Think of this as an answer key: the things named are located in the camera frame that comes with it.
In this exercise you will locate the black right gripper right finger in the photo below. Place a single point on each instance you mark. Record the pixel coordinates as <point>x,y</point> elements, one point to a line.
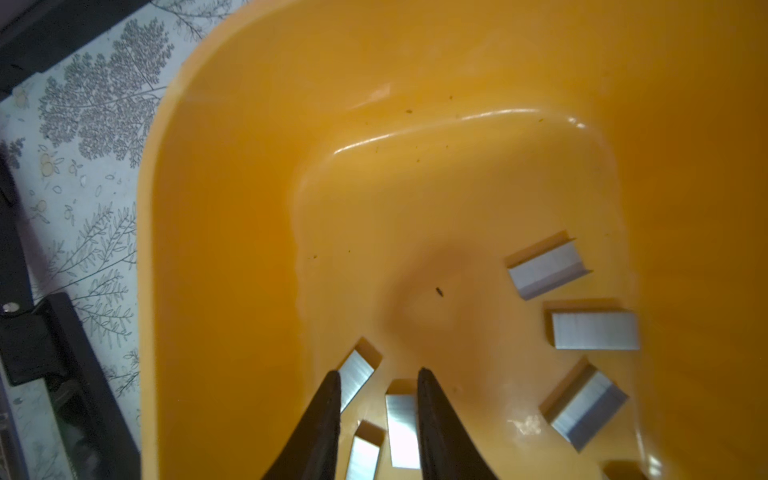
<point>446,450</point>

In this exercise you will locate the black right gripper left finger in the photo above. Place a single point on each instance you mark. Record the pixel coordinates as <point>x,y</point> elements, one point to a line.
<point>311,452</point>

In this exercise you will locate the silver staple strip middle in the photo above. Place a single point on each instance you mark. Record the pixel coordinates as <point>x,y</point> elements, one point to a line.
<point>354,373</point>

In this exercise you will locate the silver staple strip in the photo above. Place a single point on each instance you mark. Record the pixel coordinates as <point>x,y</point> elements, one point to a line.
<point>354,373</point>
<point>595,330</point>
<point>585,407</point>
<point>548,270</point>

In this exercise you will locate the silver staple strip lower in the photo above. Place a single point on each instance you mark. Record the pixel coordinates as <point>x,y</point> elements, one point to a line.
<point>585,407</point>

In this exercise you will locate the silver staple strip right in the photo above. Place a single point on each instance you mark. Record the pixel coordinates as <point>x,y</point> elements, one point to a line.
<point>595,330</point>

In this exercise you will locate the silver staple strip upper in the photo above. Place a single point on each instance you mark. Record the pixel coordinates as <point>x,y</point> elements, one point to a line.
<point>548,270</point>

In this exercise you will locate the yellow plastic tray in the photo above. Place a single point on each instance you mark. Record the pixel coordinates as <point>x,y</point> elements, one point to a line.
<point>325,172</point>

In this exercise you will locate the black flat tool case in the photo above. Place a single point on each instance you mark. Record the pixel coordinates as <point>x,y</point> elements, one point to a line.
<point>37,34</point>

